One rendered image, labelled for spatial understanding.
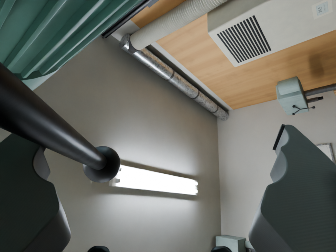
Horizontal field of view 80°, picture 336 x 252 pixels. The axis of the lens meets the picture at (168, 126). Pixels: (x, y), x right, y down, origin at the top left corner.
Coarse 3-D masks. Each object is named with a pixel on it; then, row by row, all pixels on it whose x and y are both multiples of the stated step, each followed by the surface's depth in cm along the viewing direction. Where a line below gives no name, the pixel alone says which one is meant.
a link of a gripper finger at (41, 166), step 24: (0, 144) 8; (24, 144) 9; (0, 168) 7; (24, 168) 7; (48, 168) 9; (0, 192) 6; (24, 192) 6; (48, 192) 7; (0, 216) 6; (24, 216) 6; (48, 216) 6; (0, 240) 5; (24, 240) 5; (48, 240) 6
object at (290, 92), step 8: (288, 80) 192; (296, 80) 187; (280, 88) 195; (288, 88) 192; (296, 88) 189; (320, 88) 198; (328, 88) 194; (280, 96) 205; (288, 96) 200; (296, 96) 197; (304, 96) 207; (280, 104) 215; (288, 104) 213; (296, 104) 212; (304, 104) 211; (288, 112) 230; (296, 112) 226
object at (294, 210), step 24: (288, 144) 9; (312, 144) 9; (288, 168) 8; (312, 168) 8; (264, 192) 7; (288, 192) 7; (312, 192) 7; (264, 216) 6; (288, 216) 6; (312, 216) 6; (264, 240) 6; (288, 240) 5; (312, 240) 5
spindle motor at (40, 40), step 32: (0, 0) 9; (32, 0) 9; (64, 0) 9; (96, 0) 10; (128, 0) 11; (0, 32) 11; (32, 32) 11; (64, 32) 12; (96, 32) 15; (32, 64) 15; (64, 64) 20
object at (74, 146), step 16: (0, 64) 5; (0, 80) 4; (16, 80) 5; (0, 96) 5; (16, 96) 5; (32, 96) 6; (0, 112) 5; (16, 112) 5; (32, 112) 6; (48, 112) 7; (16, 128) 6; (32, 128) 6; (48, 128) 7; (64, 128) 8; (48, 144) 8; (64, 144) 9; (80, 144) 10; (80, 160) 12; (96, 160) 15; (112, 160) 19; (96, 176) 18; (112, 176) 19
